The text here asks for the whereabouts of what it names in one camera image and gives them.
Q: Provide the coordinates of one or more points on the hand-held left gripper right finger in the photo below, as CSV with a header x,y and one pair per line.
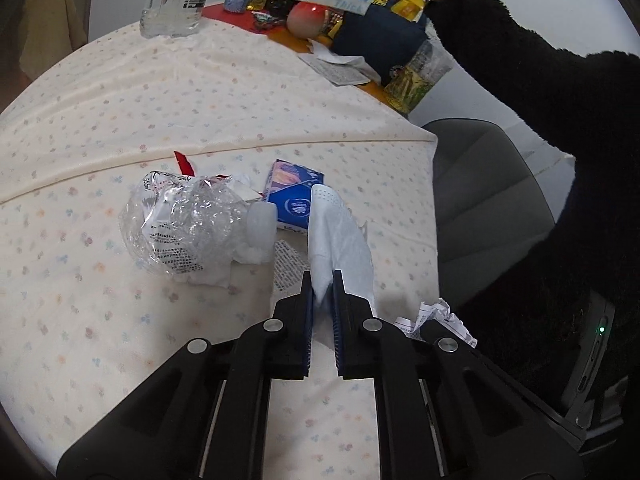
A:
x,y
337,335

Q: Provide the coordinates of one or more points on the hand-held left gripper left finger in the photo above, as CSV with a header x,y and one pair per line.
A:
x,y
308,335

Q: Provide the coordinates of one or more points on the white paper tissue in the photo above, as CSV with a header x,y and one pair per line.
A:
x,y
335,240

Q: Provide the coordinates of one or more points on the printed receipt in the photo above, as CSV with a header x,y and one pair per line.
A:
x,y
440,312

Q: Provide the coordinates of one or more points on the blue tissue packet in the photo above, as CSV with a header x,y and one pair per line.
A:
x,y
295,200

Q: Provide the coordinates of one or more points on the crushed clear plastic bottle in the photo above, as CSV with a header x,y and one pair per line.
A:
x,y
190,220

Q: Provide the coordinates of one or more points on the flat printed paper slip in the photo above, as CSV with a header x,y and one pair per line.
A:
x,y
287,265

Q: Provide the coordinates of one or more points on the grey upholstered chair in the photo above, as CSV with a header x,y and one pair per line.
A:
x,y
480,200

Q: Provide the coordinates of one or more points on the red wrapper scrap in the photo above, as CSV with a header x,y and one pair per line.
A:
x,y
182,162

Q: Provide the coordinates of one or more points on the clear jar with green contents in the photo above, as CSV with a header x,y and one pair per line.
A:
x,y
417,77

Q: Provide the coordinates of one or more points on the rumpled white napkin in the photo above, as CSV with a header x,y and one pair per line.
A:
x,y
335,55

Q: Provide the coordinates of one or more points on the floral cream tablecloth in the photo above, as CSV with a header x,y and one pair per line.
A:
x,y
150,85

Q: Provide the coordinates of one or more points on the navy blue bag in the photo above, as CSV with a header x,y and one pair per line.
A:
x,y
380,40

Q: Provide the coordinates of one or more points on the pink red apple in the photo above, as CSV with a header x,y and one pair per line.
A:
x,y
306,21

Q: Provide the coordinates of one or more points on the small colourful wrapper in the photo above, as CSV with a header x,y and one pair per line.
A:
x,y
265,19

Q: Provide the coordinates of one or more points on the red table mat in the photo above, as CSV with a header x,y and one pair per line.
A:
x,y
235,20

